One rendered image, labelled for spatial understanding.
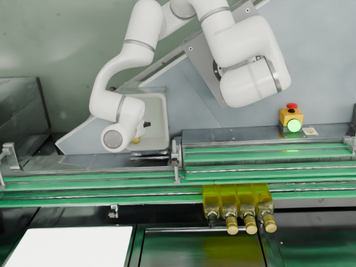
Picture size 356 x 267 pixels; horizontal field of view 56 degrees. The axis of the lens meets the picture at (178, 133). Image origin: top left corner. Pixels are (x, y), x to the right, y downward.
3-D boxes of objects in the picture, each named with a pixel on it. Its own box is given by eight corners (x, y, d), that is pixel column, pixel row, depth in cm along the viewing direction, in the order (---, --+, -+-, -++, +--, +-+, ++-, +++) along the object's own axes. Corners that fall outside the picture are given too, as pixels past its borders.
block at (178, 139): (174, 158, 132) (173, 167, 125) (172, 136, 128) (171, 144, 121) (183, 157, 132) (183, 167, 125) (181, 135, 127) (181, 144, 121)
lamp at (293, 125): (286, 130, 124) (288, 133, 121) (287, 118, 122) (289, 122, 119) (299, 129, 123) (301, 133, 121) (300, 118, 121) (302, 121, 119)
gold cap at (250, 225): (243, 224, 107) (245, 234, 103) (243, 216, 105) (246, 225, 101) (255, 224, 106) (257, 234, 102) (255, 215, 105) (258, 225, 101)
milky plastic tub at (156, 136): (128, 140, 136) (124, 151, 128) (121, 88, 126) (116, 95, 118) (170, 139, 135) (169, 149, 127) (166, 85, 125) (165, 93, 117)
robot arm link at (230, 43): (204, 31, 93) (260, 5, 89) (235, 111, 91) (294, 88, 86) (197, 20, 84) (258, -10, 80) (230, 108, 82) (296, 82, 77)
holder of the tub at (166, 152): (130, 151, 139) (127, 161, 132) (121, 88, 127) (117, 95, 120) (171, 150, 138) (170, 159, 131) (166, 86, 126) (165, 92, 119)
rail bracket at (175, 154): (174, 171, 126) (172, 190, 115) (170, 131, 119) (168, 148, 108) (181, 171, 126) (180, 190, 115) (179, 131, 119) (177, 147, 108)
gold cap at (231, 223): (225, 225, 107) (227, 235, 103) (225, 216, 105) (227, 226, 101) (237, 224, 107) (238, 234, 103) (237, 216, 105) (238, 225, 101)
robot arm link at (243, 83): (214, 68, 96) (214, 83, 81) (259, 49, 92) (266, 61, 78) (227, 98, 99) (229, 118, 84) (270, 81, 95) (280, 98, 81)
